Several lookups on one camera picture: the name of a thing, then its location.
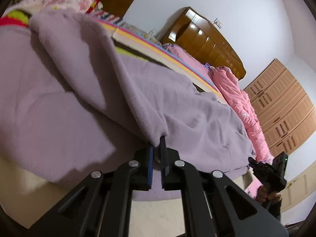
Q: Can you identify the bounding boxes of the cream panelled door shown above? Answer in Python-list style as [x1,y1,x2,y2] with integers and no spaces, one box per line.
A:
[281,162,316,213]

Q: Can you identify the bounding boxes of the white wall socket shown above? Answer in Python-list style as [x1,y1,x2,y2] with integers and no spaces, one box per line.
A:
[214,18,222,29]

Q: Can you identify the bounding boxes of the floral nightstand cover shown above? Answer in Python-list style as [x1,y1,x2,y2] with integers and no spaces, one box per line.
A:
[121,22,161,45]

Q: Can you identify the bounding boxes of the red checkered cloth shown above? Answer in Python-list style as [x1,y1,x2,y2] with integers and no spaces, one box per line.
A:
[90,10,124,26]

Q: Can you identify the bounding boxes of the glossy wooden large headboard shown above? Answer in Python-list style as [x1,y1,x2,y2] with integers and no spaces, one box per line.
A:
[159,7,246,80]

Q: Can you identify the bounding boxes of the pink bed sheet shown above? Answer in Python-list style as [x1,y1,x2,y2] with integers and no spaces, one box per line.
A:
[161,43,264,200]

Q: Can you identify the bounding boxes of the light wooden wardrobe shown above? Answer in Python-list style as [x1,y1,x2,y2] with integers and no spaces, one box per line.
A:
[244,59,315,156]

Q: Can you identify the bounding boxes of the pink crumpled duvet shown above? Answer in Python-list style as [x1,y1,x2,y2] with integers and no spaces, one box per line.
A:
[209,66,274,164]

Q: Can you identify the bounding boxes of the lilac purple pants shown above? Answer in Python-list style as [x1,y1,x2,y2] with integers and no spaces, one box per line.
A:
[1,10,254,188]

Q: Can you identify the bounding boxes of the colourful striped blanket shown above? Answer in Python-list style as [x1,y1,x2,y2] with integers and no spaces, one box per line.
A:
[0,8,227,104]

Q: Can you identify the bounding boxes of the person's right hand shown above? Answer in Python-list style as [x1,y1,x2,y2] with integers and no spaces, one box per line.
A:
[255,186,282,205]

